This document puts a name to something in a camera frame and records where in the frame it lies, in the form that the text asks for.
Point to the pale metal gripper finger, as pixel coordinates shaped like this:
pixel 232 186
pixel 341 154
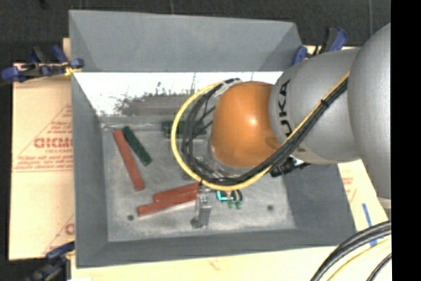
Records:
pixel 198 209
pixel 206 215

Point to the red-brown flat block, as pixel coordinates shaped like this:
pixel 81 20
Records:
pixel 129 159
pixel 158 206
pixel 176 192

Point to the dark green flat block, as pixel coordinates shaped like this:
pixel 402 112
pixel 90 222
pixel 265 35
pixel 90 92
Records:
pixel 136 145

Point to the brown cardboard board, red print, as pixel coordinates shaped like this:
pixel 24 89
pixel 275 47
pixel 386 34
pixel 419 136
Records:
pixel 39 174

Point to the grey metal bin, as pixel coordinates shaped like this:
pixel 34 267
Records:
pixel 164 42

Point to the black cylinder on white bracket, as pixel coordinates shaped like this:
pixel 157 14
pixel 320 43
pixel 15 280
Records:
pixel 282 168

